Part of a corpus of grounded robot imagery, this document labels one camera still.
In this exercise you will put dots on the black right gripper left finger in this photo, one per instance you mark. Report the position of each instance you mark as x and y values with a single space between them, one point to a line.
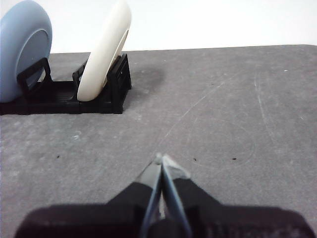
111 218

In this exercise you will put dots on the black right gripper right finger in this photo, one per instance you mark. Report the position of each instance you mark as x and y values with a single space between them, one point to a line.
223 223

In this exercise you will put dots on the black plate rack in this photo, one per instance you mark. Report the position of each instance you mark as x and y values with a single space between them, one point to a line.
62 99

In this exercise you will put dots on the beige plate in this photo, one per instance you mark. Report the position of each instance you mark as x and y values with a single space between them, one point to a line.
104 54

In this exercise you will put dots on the blue plate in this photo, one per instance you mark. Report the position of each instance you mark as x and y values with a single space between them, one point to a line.
24 37

